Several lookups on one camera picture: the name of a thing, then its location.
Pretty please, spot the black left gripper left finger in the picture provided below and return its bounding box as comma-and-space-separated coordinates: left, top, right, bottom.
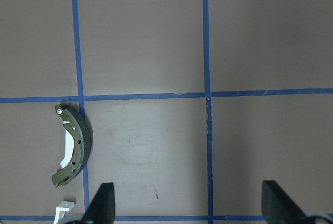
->
81, 182, 116, 224

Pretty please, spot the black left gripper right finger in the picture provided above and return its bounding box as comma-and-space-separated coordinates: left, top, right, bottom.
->
261, 180, 332, 223

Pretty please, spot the white curved plastic part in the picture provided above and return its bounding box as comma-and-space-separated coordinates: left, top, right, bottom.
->
53, 201, 75, 224

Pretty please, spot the green brake shoe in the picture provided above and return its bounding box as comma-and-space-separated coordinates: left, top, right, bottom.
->
52, 104, 92, 187

